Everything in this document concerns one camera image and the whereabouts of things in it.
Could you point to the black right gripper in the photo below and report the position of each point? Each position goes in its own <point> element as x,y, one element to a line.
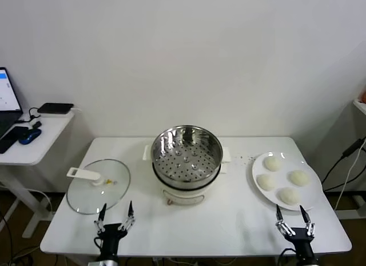
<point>301,240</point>

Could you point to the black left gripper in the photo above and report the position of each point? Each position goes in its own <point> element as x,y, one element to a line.
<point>110,240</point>

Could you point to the white steamed baozi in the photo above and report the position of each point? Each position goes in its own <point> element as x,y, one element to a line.
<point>266,182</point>
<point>272,164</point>
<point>289,196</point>
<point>299,178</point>

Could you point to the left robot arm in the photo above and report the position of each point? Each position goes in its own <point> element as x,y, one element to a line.
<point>107,263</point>

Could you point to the perforated steel steamer basket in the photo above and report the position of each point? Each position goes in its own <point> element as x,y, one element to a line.
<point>186,163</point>

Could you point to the white round plate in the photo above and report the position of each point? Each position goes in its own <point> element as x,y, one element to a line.
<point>311,191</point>

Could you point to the white electric cooking pot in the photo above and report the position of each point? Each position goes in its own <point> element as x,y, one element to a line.
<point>183,196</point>

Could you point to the white side table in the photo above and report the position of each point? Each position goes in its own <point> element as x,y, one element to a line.
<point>43,146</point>

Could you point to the blue computer mouse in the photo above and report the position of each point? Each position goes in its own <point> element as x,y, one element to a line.
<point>28,136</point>

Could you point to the small black adapter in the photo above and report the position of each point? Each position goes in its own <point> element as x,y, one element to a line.
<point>36,124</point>

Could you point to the black flat box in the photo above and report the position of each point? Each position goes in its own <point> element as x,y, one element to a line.
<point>55,107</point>

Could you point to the black smartphone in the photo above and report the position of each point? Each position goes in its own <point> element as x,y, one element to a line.
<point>11,137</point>

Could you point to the orange object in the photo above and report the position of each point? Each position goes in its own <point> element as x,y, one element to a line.
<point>363,96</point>

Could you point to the black laptop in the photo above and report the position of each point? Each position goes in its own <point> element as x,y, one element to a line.
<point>7,91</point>

